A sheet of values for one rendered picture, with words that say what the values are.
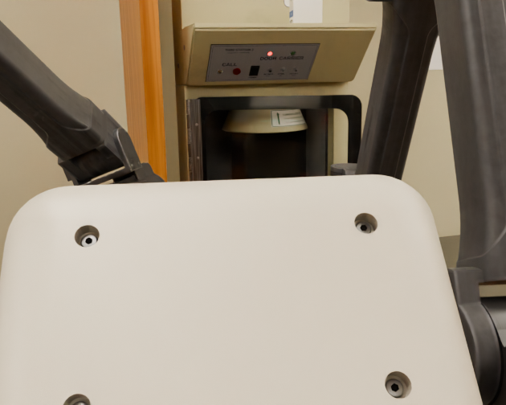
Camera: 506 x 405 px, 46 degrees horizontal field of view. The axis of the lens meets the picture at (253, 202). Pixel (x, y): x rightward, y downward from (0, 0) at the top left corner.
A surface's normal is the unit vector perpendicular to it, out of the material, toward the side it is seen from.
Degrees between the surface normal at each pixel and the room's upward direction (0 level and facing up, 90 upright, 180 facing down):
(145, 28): 90
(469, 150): 87
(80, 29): 90
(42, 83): 72
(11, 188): 90
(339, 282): 48
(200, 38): 135
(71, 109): 66
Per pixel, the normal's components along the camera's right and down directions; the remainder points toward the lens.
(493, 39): 0.11, -0.21
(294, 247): 0.07, -0.49
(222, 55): 0.21, 0.84
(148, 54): 0.27, 0.21
